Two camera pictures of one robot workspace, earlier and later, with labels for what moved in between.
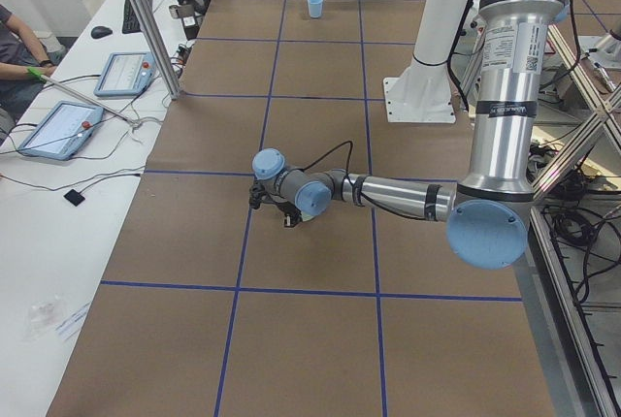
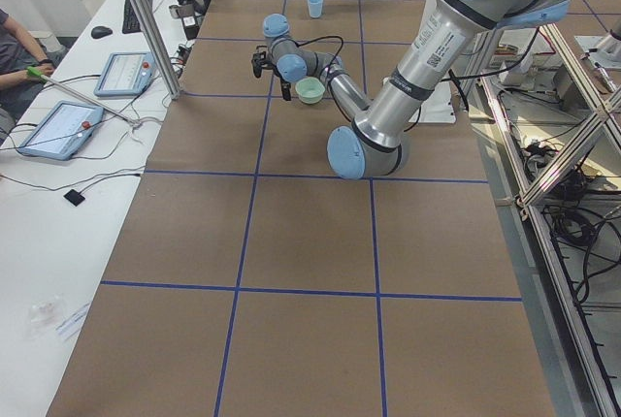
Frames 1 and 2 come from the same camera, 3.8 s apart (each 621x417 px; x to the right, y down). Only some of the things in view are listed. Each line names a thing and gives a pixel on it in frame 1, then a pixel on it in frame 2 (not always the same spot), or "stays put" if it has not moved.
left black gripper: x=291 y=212 → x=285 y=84
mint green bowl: x=306 y=216 → x=310 y=90
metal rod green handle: x=36 y=75 stays put
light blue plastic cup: x=315 y=3 stays put
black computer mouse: x=98 y=32 stays put
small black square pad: x=75 y=198 stays put
